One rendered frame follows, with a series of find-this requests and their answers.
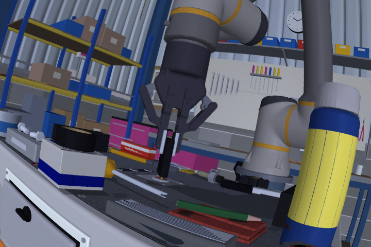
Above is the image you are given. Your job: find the white pegboard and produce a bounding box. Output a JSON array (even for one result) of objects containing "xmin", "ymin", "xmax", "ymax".
[{"xmin": 194, "ymin": 58, "xmax": 371, "ymax": 152}]

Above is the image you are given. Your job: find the red notebook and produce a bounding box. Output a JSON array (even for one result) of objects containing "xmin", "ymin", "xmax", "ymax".
[{"xmin": 168, "ymin": 208, "xmax": 268, "ymax": 245}]

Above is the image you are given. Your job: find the brown cardboard box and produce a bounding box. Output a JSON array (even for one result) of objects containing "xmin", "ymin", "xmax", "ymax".
[
  {"xmin": 72, "ymin": 15, "xmax": 106, "ymax": 44},
  {"xmin": 53, "ymin": 107, "xmax": 86, "ymax": 128},
  {"xmin": 100, "ymin": 28, "xmax": 127, "ymax": 56},
  {"xmin": 28, "ymin": 62, "xmax": 73, "ymax": 91}
]

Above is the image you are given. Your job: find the blue and yellow shelf unit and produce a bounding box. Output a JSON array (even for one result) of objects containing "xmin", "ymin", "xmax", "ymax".
[{"xmin": 0, "ymin": 0, "xmax": 143, "ymax": 140}]

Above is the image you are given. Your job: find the grey ignition switch plate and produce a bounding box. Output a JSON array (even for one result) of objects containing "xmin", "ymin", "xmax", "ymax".
[{"xmin": 136, "ymin": 173, "xmax": 186, "ymax": 186}]

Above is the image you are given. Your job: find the magenta tool cabinet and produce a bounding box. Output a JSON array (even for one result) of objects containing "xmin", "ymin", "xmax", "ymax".
[{"xmin": 108, "ymin": 116, "xmax": 220, "ymax": 172}]

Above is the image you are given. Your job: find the grey spark plug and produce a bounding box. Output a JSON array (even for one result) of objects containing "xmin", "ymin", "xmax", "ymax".
[{"xmin": 178, "ymin": 168, "xmax": 224, "ymax": 185}]

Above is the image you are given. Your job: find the grey wall shelf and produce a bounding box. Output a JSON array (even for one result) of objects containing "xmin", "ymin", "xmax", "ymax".
[{"xmin": 215, "ymin": 41, "xmax": 371, "ymax": 80}]

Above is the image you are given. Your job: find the white wall clock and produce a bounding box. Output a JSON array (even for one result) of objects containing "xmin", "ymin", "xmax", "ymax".
[{"xmin": 285, "ymin": 10, "xmax": 304, "ymax": 33}]

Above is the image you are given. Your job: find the blue framed table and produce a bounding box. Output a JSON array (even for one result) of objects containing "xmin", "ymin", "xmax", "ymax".
[{"xmin": 342, "ymin": 172, "xmax": 371, "ymax": 245}]

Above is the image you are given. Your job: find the black toothed knob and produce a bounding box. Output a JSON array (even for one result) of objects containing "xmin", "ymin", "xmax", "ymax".
[{"xmin": 233, "ymin": 162, "xmax": 270, "ymax": 189}]

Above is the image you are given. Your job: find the blue steel column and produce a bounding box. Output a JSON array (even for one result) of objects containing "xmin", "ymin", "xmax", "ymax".
[{"xmin": 130, "ymin": 0, "xmax": 174, "ymax": 125}]

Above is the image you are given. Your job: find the blue storage bin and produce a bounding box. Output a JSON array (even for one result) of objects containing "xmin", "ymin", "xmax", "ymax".
[
  {"xmin": 262, "ymin": 36, "xmax": 281, "ymax": 47},
  {"xmin": 353, "ymin": 46, "xmax": 370, "ymax": 59},
  {"xmin": 279, "ymin": 37, "xmax": 298, "ymax": 49}
]

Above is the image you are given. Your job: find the grey metal ruler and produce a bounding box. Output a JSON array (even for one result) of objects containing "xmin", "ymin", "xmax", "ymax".
[{"xmin": 105, "ymin": 199, "xmax": 238, "ymax": 247}]

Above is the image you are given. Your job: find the yellow handled white screwdriver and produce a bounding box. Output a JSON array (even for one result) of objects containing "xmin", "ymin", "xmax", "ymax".
[{"xmin": 104, "ymin": 158, "xmax": 168, "ymax": 199}]

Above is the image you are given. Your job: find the grey screwdriver rack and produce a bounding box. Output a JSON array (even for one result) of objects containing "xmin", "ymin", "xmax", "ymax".
[{"xmin": 249, "ymin": 64, "xmax": 282, "ymax": 94}]

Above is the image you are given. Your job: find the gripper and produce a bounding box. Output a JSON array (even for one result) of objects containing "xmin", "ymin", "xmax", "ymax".
[{"xmin": 139, "ymin": 39, "xmax": 219, "ymax": 155}]

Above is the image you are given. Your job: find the black drawer knob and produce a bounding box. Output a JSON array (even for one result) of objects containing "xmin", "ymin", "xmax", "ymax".
[{"xmin": 15, "ymin": 205, "xmax": 32, "ymax": 223}]

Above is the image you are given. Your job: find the grey workbench with blue edge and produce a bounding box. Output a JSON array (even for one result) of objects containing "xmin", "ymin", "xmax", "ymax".
[{"xmin": 178, "ymin": 126, "xmax": 301, "ymax": 177}]

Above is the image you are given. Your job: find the black tape roll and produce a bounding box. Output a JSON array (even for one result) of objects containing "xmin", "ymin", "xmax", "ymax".
[{"xmin": 51, "ymin": 123, "xmax": 111, "ymax": 153}]

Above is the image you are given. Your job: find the red and white box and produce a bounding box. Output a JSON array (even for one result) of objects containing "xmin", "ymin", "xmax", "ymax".
[{"xmin": 120, "ymin": 140, "xmax": 158, "ymax": 161}]

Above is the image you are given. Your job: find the white and blue box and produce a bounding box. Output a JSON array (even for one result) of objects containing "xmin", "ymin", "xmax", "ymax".
[{"xmin": 38, "ymin": 137, "xmax": 108, "ymax": 190}]

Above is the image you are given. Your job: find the green pencil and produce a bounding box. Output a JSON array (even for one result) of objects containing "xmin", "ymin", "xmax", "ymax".
[{"xmin": 176, "ymin": 200, "xmax": 262, "ymax": 223}]

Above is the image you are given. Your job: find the yellow and blue cartridge tube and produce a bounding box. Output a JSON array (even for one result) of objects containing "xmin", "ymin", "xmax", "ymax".
[{"xmin": 279, "ymin": 107, "xmax": 361, "ymax": 247}]

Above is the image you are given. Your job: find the yellow storage bin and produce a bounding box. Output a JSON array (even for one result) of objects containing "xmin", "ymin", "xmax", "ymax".
[{"xmin": 334, "ymin": 44, "xmax": 351, "ymax": 57}]

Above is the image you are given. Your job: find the black block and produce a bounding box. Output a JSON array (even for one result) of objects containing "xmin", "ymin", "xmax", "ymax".
[{"xmin": 272, "ymin": 185, "xmax": 298, "ymax": 229}]

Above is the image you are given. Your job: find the grey flat box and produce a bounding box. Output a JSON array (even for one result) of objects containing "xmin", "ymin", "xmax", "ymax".
[{"xmin": 5, "ymin": 127, "xmax": 43, "ymax": 163}]

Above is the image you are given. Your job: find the white console with drawer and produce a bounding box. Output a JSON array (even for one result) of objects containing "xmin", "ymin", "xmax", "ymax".
[{"xmin": 0, "ymin": 132, "xmax": 161, "ymax": 247}]

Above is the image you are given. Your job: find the grey and blue tape roll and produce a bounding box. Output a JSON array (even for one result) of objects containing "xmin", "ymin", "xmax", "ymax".
[{"xmin": 0, "ymin": 107, "xmax": 23, "ymax": 138}]

